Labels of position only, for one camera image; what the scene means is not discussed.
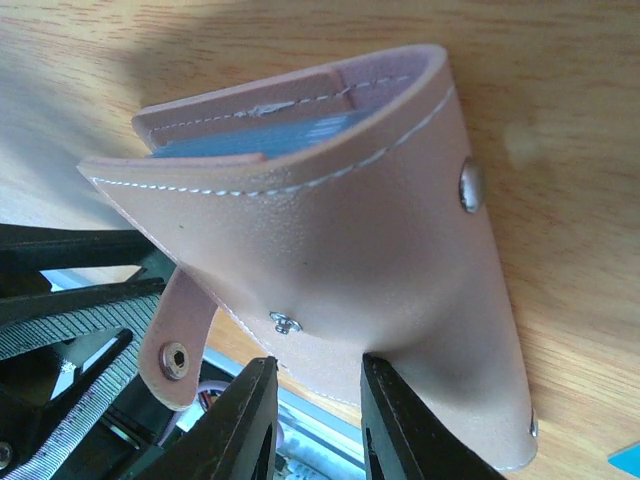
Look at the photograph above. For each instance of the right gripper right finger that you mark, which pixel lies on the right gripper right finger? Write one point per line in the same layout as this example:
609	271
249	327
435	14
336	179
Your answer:
403	439

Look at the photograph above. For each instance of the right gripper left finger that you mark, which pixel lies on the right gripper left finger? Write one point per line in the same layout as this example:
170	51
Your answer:
235	439

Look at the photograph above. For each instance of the pink leather card holder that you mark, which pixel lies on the pink leather card holder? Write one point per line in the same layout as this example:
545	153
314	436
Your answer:
331	212

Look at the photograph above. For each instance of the teal card left middle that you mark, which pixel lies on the teal card left middle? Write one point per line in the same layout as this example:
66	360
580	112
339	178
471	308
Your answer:
627	460

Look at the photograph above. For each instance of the aluminium rail frame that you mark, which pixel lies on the aluminium rail frame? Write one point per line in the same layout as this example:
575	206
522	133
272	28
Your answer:
316	444

